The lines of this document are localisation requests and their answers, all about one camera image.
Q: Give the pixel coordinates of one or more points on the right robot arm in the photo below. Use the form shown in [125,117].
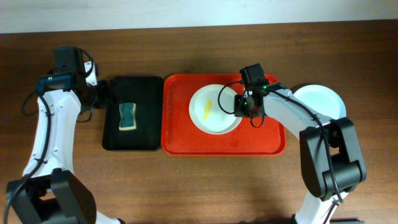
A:
[331,159]

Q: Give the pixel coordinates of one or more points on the black plastic tray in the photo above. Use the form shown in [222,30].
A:
[146,93]

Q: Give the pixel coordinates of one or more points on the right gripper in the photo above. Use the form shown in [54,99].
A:
[242,111]

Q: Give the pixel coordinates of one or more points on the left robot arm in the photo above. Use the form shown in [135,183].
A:
[49,192]

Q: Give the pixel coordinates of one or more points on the light blue plate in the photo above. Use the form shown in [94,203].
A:
[322,99]

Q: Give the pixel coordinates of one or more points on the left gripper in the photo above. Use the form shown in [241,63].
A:
[104,92]

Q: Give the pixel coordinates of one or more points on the white plate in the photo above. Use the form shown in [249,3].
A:
[206,113]

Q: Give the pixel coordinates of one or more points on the red plastic tray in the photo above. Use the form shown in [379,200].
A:
[180,137]

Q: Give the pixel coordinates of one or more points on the green and yellow sponge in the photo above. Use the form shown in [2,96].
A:
[127,112]

